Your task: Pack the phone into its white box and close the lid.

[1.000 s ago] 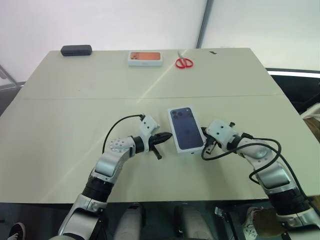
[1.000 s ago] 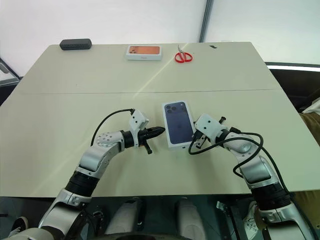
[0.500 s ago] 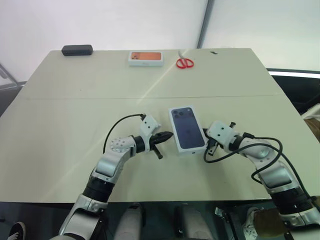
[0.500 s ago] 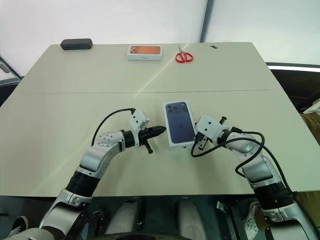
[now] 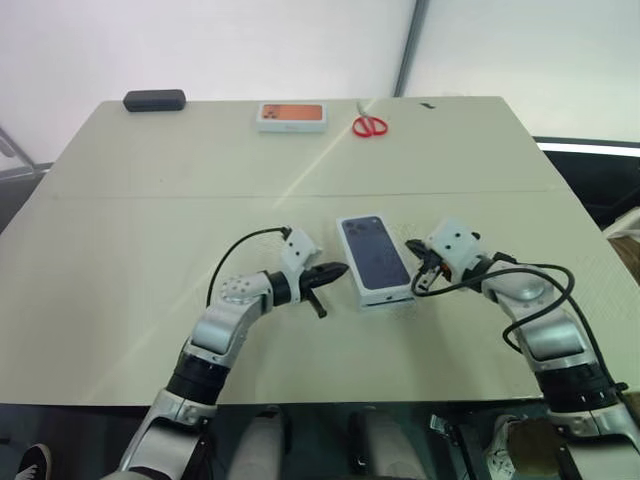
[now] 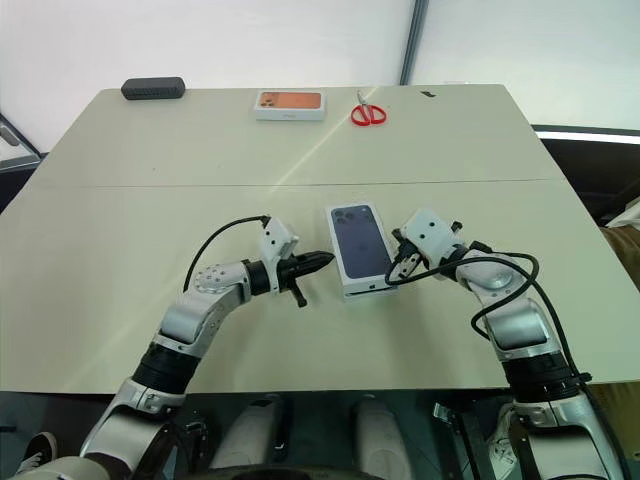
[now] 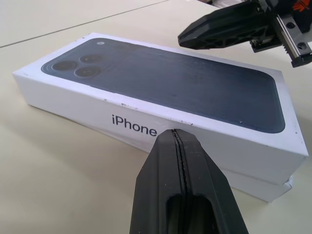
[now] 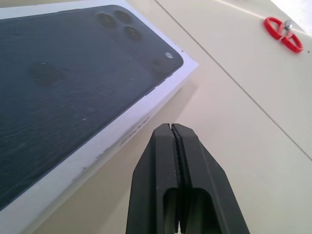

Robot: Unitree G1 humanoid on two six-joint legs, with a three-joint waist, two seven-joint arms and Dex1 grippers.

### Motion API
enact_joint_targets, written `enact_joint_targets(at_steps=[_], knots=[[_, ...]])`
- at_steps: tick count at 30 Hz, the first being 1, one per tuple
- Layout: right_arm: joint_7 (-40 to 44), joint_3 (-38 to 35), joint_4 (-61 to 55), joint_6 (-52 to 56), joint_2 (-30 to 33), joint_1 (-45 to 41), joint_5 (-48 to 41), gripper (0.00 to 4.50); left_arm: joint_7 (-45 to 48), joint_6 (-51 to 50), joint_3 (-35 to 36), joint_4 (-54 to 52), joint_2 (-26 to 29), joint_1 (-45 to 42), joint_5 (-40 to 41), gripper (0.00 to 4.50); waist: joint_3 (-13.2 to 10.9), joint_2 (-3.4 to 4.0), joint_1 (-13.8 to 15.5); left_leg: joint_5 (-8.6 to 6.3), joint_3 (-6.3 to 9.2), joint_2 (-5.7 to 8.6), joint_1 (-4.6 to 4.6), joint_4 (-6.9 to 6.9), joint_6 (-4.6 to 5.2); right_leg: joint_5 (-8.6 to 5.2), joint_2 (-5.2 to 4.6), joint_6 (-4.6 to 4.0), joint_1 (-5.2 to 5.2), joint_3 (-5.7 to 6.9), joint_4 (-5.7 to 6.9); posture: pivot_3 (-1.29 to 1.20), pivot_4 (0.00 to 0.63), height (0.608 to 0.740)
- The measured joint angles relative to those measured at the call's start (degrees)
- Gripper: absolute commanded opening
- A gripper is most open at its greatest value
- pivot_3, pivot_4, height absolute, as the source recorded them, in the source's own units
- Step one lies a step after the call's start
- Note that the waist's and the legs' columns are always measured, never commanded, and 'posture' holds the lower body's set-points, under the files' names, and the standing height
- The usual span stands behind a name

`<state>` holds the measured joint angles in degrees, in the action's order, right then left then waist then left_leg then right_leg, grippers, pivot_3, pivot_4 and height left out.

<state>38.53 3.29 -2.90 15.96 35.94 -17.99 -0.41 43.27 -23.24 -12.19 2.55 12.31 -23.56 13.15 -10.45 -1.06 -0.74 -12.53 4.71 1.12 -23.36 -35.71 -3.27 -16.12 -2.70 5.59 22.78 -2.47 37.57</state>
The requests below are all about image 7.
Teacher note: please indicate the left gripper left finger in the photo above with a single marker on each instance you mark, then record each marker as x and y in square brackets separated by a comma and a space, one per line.
[156, 185]

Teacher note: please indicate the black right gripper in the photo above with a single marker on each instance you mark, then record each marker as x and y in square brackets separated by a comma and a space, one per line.
[292, 36]

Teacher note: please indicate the white phone box lid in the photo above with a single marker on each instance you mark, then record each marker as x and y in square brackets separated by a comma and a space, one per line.
[170, 80]

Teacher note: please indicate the white phone box base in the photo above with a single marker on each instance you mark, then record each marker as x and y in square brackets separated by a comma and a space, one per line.
[256, 190]

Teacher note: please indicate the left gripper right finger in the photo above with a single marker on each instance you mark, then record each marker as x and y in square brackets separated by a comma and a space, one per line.
[209, 180]

